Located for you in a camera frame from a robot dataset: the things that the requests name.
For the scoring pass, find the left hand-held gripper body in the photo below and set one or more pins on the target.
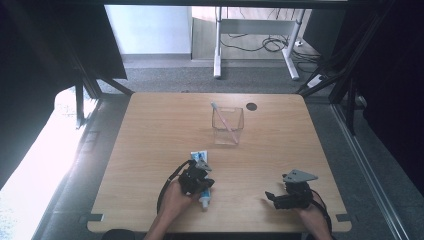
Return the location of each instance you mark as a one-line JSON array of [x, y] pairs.
[[191, 180]]

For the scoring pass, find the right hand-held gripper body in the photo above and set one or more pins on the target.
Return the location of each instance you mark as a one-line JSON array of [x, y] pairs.
[[298, 196]]

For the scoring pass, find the white and blue toothpaste tube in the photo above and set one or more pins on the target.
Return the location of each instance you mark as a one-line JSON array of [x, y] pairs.
[[205, 200]]

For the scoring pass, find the pink toothbrush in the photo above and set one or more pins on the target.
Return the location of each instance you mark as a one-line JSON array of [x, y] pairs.
[[225, 122]]

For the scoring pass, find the clear plastic cup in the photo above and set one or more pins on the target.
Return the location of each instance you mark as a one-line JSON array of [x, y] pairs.
[[233, 113]]

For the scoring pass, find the person's right hand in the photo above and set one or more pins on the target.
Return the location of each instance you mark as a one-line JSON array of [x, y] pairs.
[[313, 218]]

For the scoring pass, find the person's left hand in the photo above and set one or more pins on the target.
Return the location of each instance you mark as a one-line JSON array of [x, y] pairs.
[[175, 201]]

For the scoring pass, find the black round table grommet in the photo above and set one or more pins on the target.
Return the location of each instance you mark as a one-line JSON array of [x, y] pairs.
[[251, 106]]

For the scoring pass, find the white power strip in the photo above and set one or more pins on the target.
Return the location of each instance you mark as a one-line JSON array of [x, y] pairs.
[[315, 81]]

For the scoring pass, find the dark curtain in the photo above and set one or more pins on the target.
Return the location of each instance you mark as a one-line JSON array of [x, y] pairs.
[[40, 60], [393, 83]]

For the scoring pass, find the grey metal floor rail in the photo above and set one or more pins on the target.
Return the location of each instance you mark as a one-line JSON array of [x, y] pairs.
[[370, 173]]

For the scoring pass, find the black metal frame strut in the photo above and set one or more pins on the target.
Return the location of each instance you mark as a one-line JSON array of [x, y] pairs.
[[93, 83], [340, 73]]

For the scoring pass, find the white desk frame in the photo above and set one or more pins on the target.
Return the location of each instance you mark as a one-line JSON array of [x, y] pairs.
[[256, 26]]

